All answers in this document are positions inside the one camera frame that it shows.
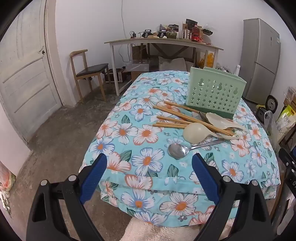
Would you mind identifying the grey refrigerator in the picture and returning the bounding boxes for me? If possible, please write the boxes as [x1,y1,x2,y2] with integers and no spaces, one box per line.
[238,19,281,105]

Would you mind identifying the wooden desk with white legs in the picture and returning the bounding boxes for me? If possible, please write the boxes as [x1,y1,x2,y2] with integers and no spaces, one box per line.
[104,38,224,96]

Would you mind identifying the white panel door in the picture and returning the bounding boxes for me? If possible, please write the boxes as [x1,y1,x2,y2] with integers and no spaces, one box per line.
[0,9,63,144]

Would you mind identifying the clear plastic bag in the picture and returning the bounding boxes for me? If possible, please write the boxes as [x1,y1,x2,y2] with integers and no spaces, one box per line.
[263,111,278,140]

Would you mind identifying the green perforated utensil holder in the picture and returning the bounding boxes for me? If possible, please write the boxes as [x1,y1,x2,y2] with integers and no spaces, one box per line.
[185,66,247,120]

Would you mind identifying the yellow plastic bag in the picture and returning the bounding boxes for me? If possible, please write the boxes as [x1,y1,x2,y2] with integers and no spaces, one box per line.
[199,53,215,69]

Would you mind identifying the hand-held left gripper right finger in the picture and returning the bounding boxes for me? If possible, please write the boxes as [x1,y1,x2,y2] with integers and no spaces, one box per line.
[191,152,277,241]

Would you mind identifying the cardboard box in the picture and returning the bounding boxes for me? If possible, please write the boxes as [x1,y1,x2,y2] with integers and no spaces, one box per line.
[131,44,148,61]

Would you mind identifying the white fluffy cloth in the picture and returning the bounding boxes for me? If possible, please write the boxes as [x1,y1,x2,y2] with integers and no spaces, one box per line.
[124,215,210,241]

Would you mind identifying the black rice cooker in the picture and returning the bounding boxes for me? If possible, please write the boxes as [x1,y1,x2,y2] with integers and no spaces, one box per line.
[265,95,278,114]

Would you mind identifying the blue floral blanket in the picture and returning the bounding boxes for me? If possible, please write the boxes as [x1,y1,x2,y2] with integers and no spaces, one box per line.
[79,71,281,226]

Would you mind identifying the white rice paddle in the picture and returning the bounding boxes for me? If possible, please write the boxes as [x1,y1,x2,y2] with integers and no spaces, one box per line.
[205,112,247,131]

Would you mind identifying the red bottle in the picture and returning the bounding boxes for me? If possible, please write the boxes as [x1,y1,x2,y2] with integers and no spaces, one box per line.
[191,25,202,42]

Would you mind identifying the clear plastic box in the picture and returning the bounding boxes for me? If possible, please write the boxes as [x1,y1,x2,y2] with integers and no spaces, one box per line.
[126,60,151,74]

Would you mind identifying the cardboard boxes under table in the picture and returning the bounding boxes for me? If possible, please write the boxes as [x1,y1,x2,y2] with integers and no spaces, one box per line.
[158,57,187,72]

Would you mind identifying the wall cable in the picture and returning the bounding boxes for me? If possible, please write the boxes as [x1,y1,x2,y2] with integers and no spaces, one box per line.
[121,0,127,62]

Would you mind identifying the wooden chopstick bundle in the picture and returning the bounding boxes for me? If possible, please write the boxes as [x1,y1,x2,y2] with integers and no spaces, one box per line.
[157,116,193,124]

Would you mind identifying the yellow rice bag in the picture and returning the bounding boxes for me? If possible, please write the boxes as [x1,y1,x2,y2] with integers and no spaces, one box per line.
[276,105,296,136]

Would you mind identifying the black yellow device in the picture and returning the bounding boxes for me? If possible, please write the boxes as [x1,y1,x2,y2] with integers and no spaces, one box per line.
[255,105,267,124]

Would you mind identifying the cream plastic ladle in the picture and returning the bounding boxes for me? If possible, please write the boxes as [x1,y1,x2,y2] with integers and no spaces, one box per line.
[183,122,240,144]

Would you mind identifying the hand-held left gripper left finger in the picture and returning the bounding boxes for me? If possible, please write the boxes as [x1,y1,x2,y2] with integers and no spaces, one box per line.
[26,152,108,241]

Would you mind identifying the floral cloth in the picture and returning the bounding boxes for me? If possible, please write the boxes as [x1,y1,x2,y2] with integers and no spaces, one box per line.
[0,161,17,205]

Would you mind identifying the wooden chair with dark seat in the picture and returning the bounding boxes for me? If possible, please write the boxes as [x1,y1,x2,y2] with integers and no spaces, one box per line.
[70,49,109,103]

